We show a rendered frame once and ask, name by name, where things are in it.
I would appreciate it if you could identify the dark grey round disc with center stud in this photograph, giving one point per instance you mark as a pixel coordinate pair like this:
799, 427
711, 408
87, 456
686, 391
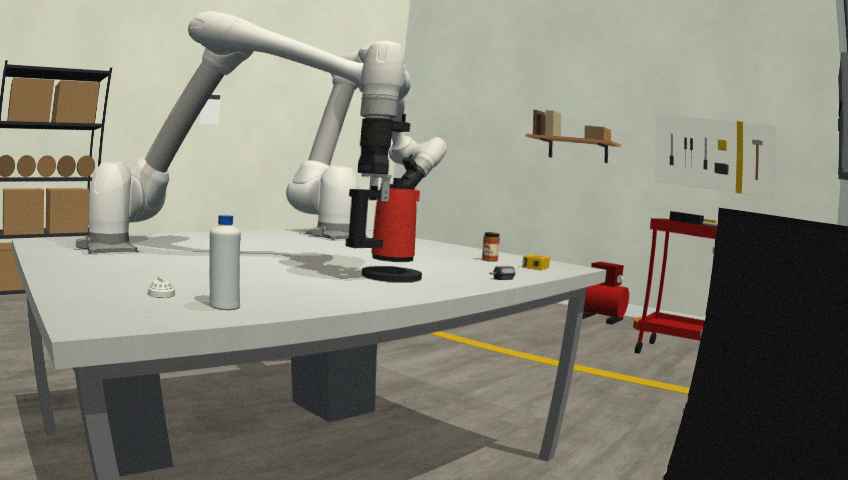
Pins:
391, 274

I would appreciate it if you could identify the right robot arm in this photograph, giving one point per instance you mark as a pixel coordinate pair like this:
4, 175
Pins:
116, 199

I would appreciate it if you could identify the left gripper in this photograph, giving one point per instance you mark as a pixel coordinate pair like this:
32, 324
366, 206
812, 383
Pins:
415, 172

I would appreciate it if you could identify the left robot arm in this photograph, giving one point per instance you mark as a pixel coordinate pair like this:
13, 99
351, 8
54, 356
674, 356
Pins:
326, 193

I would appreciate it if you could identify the small spice jar with dark lid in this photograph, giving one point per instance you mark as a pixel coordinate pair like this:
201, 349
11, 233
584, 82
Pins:
491, 246

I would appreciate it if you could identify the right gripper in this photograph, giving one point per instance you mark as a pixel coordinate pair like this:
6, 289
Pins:
376, 133

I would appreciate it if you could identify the red kettle with black handle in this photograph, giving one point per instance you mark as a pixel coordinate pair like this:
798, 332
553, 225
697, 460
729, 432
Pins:
394, 226

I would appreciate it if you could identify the white plastic bottle with blue cap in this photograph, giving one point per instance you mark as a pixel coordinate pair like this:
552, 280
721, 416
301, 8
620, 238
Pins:
224, 265

